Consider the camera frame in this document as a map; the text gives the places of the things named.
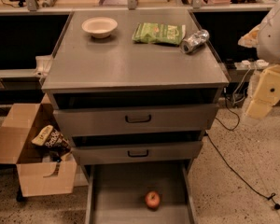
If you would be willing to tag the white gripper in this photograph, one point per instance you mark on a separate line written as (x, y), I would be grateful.
(274, 37)

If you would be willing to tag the red apple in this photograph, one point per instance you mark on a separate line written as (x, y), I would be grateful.
(153, 199)

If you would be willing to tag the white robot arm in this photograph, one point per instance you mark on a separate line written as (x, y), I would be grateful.
(265, 38)

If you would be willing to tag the grey top drawer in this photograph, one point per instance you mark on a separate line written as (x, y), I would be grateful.
(128, 120)

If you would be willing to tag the grey drawer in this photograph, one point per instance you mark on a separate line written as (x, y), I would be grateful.
(128, 120)
(116, 194)
(137, 153)

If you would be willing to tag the grey middle drawer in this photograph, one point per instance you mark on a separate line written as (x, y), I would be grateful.
(137, 153)

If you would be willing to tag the grey drawer cabinet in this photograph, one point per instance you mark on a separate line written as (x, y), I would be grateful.
(116, 72)

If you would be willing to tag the grey bottom drawer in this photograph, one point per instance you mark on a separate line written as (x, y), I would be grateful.
(116, 194)

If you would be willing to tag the white power strip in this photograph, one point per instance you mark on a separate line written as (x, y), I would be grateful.
(258, 64)

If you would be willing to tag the silver crushed can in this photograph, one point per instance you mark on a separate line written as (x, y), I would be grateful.
(194, 41)

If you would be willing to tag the green chip bag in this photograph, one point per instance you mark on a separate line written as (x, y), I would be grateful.
(159, 33)

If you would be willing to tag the white paper bowl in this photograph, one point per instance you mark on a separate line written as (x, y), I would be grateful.
(99, 27)

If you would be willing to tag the brown snack bag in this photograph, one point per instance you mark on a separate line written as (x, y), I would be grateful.
(51, 138)

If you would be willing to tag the brown cardboard box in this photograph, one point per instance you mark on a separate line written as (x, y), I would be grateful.
(39, 174)

